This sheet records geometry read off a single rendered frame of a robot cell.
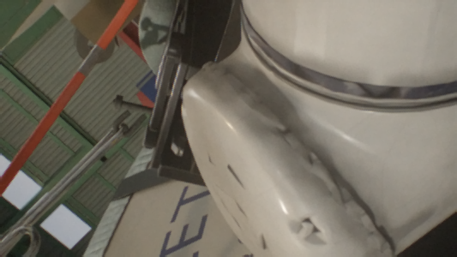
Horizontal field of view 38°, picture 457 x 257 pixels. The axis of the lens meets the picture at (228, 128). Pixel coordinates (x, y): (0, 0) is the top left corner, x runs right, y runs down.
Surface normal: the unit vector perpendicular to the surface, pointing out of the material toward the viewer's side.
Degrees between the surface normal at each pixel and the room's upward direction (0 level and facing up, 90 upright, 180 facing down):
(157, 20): 65
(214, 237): 90
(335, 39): 36
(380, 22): 45
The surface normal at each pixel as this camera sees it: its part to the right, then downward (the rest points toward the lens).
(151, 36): 0.00, 0.60
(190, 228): -0.64, -0.65
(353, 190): 0.33, -0.01
